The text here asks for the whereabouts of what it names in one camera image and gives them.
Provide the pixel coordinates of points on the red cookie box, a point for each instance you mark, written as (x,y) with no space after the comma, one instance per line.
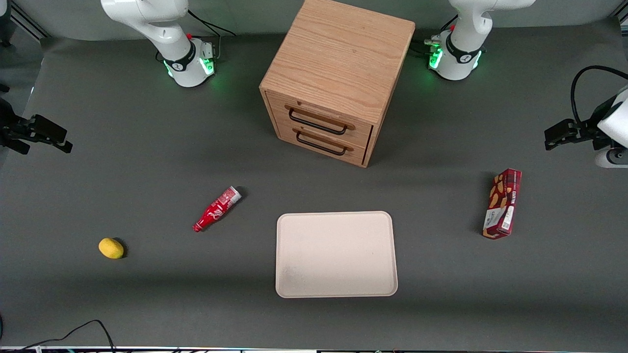
(503,206)

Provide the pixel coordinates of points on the red cola bottle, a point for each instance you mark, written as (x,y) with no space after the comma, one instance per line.
(216,210)

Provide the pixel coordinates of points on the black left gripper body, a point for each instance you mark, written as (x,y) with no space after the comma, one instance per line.
(586,131)

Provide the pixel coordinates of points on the yellow lemon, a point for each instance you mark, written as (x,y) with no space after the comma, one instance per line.
(111,248)

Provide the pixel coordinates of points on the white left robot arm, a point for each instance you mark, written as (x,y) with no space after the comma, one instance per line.
(463,54)

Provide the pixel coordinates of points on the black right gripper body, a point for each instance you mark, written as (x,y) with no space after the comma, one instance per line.
(11,128)

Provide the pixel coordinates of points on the aluminium frame rail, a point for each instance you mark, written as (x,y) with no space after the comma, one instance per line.
(29,20)

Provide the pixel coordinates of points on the wooden drawer front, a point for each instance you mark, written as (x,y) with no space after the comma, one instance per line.
(355,153)
(360,133)

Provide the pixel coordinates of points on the beige rectangular tray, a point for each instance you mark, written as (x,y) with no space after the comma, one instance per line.
(336,255)

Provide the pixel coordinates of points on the wooden drawer cabinet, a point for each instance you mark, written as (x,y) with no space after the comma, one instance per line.
(338,54)

